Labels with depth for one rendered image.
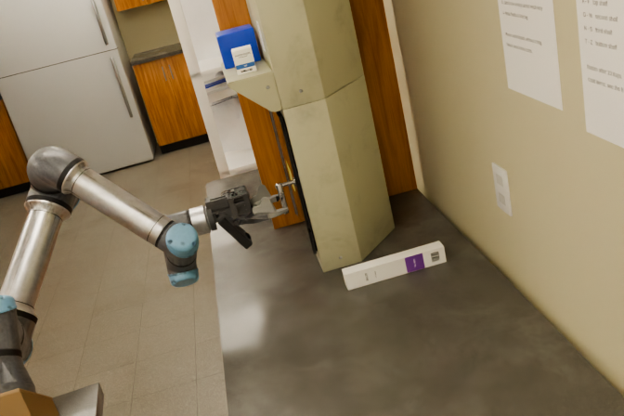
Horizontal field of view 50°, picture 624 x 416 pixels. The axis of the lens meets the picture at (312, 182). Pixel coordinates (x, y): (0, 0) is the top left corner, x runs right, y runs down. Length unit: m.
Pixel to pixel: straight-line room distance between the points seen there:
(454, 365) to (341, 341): 0.28
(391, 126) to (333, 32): 0.52
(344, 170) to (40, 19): 5.15
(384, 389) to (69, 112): 5.65
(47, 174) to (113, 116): 5.00
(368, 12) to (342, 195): 0.59
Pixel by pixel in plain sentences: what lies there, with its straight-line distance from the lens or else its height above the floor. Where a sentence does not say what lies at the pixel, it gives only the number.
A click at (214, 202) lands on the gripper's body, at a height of 1.21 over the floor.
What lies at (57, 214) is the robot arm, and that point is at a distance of 1.81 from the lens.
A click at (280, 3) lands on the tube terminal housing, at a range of 1.62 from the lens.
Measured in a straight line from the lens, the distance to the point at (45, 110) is 6.77.
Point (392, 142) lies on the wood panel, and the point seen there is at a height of 1.12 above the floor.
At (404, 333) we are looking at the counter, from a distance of 1.53.
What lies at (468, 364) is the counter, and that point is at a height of 0.94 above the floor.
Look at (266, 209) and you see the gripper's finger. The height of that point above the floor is 1.17.
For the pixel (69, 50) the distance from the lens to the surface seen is 6.63.
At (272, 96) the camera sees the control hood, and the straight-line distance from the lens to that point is 1.65.
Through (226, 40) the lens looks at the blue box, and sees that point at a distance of 1.81.
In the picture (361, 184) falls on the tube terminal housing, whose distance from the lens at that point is 1.82.
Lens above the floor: 1.82
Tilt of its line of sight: 21 degrees down
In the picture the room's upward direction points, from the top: 14 degrees counter-clockwise
